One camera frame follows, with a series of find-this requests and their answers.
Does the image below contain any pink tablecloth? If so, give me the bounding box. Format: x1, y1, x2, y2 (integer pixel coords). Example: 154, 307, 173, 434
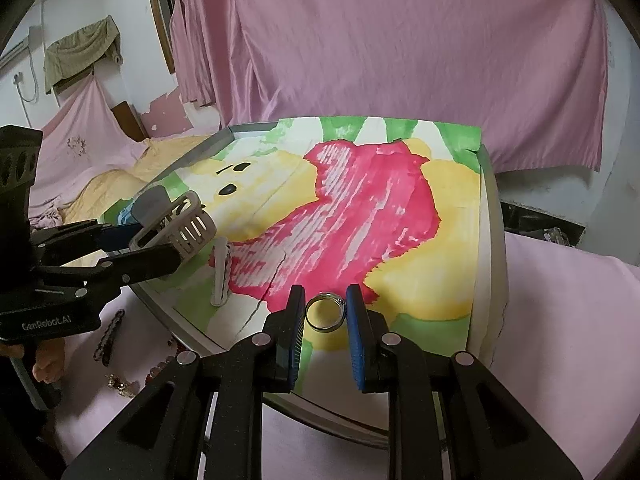
30, 230, 640, 480

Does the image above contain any wooden window frame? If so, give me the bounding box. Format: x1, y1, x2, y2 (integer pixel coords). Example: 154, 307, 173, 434
144, 0, 179, 75

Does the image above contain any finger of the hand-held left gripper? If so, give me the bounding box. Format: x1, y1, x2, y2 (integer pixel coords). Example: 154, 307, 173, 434
37, 245, 182, 306
30, 220, 145, 264

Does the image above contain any grey rectangular buckle frame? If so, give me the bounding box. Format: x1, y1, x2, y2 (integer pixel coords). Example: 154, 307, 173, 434
129, 190, 218, 267

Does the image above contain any silver ring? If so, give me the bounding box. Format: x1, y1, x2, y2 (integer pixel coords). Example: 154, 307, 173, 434
304, 292, 347, 332

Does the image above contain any pink window curtain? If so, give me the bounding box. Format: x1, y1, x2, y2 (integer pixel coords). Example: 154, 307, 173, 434
144, 0, 236, 111

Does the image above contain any gold jewelry piece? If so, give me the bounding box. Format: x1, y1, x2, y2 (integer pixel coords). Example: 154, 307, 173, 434
104, 372, 139, 397

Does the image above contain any yellow blanket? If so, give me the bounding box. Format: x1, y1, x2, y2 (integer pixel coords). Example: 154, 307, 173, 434
62, 135, 213, 272

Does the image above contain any olive green cloth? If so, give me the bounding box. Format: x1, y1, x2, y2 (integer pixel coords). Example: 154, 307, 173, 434
43, 16, 124, 95

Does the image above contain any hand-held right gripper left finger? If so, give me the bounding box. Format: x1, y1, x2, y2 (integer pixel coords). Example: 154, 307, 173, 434
60, 285, 306, 480

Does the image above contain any metal tray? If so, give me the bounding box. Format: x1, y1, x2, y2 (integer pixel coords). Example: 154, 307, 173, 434
100, 116, 512, 450

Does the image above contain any pink embroidered bedsheet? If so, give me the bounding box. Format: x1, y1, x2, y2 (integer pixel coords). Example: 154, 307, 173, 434
27, 77, 151, 233

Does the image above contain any person's left hand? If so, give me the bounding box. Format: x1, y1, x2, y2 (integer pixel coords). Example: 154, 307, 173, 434
32, 344, 67, 387

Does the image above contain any pink hanging sheet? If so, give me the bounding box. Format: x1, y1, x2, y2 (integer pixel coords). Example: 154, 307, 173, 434
215, 0, 610, 175

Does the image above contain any white wall cable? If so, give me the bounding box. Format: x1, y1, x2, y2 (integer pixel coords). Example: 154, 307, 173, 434
12, 25, 47, 104

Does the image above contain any small white hair clip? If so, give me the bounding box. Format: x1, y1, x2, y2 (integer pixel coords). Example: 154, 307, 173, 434
209, 237, 234, 307

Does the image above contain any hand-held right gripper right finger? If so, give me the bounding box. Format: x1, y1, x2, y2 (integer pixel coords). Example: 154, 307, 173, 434
346, 284, 587, 480

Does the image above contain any wooden headboard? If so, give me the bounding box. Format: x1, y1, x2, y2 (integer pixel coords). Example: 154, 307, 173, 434
111, 101, 147, 142

